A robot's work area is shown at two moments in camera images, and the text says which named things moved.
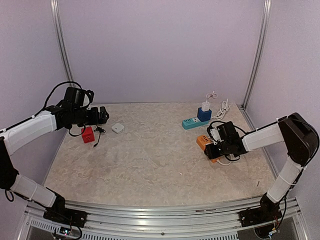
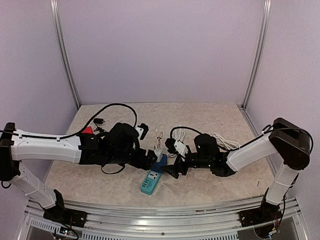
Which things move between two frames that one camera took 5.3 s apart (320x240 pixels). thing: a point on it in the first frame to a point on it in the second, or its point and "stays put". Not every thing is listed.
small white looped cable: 214,95 to 159,138
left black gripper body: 91,120 to 139,163
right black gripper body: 214,154 to 184,169
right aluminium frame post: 267,12 stays put
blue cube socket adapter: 203,116 to 157,166
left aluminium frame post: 55,9 stays put
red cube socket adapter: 87,134 stays put
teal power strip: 193,122 to 151,182
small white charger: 206,106 to 158,151
